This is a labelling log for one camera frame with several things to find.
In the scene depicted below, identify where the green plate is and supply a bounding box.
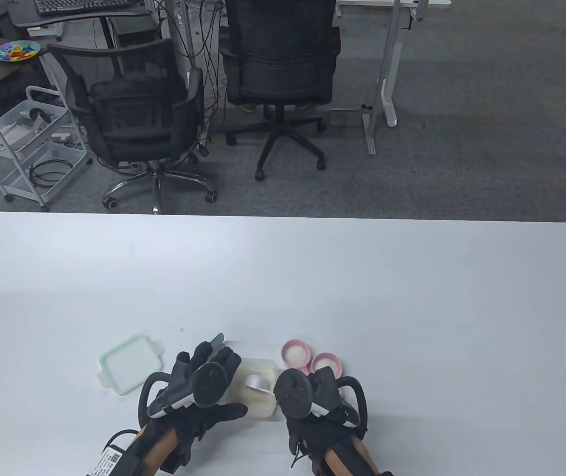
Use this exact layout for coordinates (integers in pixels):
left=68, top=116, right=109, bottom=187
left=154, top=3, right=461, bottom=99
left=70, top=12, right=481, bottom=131
left=0, top=41, right=42, bottom=62

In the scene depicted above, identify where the person's left hand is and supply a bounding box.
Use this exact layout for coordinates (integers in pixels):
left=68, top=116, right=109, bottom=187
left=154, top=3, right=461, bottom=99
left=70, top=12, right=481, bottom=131
left=156, top=342, right=249, bottom=442

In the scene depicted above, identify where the black padded office chair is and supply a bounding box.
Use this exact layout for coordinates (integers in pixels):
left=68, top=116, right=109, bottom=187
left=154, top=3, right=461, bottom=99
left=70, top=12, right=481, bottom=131
left=218, top=0, right=342, bottom=181

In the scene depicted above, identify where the person's right forearm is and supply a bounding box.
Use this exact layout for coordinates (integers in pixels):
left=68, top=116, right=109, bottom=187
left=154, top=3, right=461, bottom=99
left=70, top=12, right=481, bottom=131
left=322, top=439, right=387, bottom=476

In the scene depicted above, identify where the coiled black cable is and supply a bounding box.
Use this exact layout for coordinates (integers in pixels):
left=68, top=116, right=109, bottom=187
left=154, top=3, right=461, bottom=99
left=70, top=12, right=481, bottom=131
left=29, top=160, right=72, bottom=189

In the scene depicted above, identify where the person's right hand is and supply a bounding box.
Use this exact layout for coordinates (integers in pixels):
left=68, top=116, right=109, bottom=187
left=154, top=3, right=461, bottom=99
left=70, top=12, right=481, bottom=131
left=283, top=371, right=369, bottom=464

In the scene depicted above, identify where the white desk frame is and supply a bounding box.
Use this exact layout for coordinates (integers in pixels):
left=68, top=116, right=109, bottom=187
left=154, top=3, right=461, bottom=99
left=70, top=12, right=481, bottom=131
left=335, top=0, right=452, bottom=157

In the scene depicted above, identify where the mint green container lid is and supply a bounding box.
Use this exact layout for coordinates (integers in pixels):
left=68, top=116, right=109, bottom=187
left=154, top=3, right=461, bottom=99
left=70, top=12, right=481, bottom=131
left=98, top=334, right=164, bottom=396

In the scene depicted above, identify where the person's left forearm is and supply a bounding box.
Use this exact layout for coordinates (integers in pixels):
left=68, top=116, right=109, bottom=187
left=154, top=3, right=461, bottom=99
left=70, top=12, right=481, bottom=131
left=144, top=429, right=179, bottom=474

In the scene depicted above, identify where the mint green dessert spatula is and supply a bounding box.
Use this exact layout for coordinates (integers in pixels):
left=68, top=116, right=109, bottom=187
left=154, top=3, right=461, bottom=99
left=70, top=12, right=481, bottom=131
left=129, top=333, right=226, bottom=439

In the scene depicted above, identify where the white plastic coffee spoon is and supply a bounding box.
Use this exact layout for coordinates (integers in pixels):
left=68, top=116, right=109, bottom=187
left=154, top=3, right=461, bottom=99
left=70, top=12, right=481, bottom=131
left=245, top=374, right=276, bottom=392

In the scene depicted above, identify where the black keyboard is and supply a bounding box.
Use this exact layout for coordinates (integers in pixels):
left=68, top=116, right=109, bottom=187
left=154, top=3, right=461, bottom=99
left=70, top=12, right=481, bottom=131
left=34, top=0, right=137, bottom=16

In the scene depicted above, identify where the clear plastic sugar container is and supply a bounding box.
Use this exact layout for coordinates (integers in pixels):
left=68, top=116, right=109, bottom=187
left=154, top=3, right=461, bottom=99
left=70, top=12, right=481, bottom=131
left=228, top=358, right=278, bottom=419

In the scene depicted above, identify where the black box with white label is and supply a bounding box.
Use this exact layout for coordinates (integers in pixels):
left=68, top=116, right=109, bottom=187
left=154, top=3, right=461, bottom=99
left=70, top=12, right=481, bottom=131
left=87, top=444, right=142, bottom=476

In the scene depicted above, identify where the black computer tower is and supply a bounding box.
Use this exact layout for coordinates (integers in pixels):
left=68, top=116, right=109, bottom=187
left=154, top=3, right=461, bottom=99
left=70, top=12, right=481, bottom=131
left=112, top=17, right=160, bottom=46

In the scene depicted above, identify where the pile of colourful blocks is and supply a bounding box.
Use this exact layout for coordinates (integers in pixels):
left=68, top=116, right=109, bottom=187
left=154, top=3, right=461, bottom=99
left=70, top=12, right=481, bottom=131
left=0, top=44, right=35, bottom=60

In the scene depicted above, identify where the bundle of black cables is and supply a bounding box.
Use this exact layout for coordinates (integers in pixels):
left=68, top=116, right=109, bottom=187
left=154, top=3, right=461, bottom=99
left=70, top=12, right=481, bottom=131
left=154, top=0, right=229, bottom=145

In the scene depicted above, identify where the small pink handled cup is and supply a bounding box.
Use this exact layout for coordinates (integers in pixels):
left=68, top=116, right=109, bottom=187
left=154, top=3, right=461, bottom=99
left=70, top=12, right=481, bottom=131
left=311, top=353, right=345, bottom=397
left=281, top=340, right=312, bottom=375

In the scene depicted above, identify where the black mesh office chair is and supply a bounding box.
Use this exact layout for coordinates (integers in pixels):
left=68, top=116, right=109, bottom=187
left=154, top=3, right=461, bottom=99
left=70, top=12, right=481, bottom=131
left=46, top=39, right=218, bottom=215

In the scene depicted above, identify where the white rolling cart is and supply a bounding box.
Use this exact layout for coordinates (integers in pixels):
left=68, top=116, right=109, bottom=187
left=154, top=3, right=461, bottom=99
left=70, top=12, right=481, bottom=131
left=0, top=85, right=94, bottom=213

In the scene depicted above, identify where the black desk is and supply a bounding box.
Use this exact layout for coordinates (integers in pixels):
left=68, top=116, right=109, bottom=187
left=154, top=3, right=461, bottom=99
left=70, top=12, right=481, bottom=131
left=7, top=0, right=164, bottom=50

